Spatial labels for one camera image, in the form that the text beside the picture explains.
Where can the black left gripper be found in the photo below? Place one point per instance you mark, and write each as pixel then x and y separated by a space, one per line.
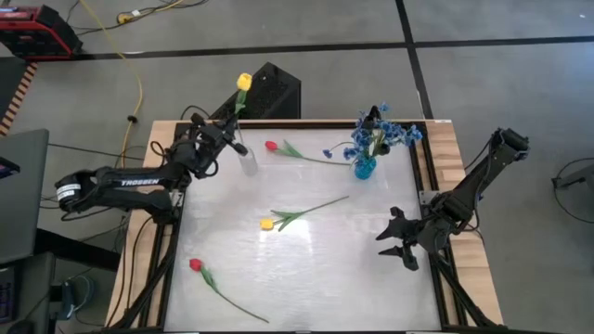
pixel 209 134

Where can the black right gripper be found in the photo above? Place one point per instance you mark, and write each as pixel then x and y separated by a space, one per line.
pixel 422 236

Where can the yellow artificial tulip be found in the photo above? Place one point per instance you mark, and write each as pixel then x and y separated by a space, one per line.
pixel 244 81
pixel 267 224

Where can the blue artificial flower bunch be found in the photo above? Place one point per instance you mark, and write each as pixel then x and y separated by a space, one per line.
pixel 394 132

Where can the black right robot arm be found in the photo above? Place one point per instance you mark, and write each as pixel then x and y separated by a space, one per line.
pixel 468 190

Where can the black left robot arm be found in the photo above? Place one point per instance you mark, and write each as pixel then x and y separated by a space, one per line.
pixel 134 183

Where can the clear glass vase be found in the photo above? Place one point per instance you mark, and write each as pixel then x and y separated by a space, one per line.
pixel 249 166

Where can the blue glass vase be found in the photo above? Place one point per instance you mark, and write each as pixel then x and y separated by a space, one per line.
pixel 365 169

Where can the red artificial tulip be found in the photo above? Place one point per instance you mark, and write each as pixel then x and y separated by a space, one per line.
pixel 196 265
pixel 271 146

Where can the black perforated computer case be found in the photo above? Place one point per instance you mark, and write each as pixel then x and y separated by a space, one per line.
pixel 269 93

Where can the gray stand foot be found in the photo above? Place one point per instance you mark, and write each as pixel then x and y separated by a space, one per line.
pixel 577 178

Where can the black desk foot bar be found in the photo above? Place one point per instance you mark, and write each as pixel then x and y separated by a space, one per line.
pixel 79 250

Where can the red black equipment case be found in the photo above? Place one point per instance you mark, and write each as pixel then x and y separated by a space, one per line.
pixel 42 37

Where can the black orange striped floor mat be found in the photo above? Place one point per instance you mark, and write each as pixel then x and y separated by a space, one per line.
pixel 9 83

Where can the black aluminium table frame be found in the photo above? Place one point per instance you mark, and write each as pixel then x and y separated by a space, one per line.
pixel 301 125

